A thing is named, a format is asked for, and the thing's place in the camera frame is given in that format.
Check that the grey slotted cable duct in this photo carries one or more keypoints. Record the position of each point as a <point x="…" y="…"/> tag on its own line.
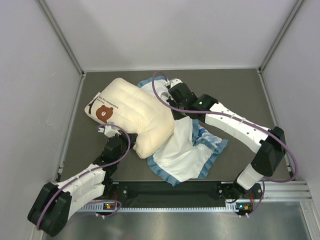
<point x="225" y="208"/>

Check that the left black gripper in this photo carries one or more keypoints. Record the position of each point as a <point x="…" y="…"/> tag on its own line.
<point x="133" y="136"/>

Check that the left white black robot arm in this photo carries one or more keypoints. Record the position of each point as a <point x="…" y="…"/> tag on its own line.
<point x="58" y="201"/>

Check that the aluminium frame rail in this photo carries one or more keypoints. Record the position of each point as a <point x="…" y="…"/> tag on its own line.
<point x="293" y="191"/>

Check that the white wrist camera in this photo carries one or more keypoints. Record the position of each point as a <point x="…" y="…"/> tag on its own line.
<point x="108" y="129"/>
<point x="172" y="82"/>

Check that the blue white bear pillowcase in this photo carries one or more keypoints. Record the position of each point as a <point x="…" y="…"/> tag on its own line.
<point x="190" y="151"/>

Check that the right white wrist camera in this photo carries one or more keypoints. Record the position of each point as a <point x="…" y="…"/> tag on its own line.
<point x="172" y="82"/>

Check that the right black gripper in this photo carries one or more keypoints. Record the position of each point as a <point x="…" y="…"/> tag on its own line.
<point x="176" y="115"/>

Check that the cream bear pillow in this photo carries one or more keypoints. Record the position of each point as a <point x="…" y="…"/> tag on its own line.
<point x="136" y="111"/>

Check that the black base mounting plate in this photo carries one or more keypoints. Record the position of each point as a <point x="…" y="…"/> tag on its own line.
<point x="160" y="194"/>

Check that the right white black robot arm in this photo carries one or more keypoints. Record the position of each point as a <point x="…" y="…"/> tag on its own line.
<point x="265" y="143"/>

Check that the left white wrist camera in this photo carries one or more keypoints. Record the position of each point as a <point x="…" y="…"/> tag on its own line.
<point x="108" y="129"/>

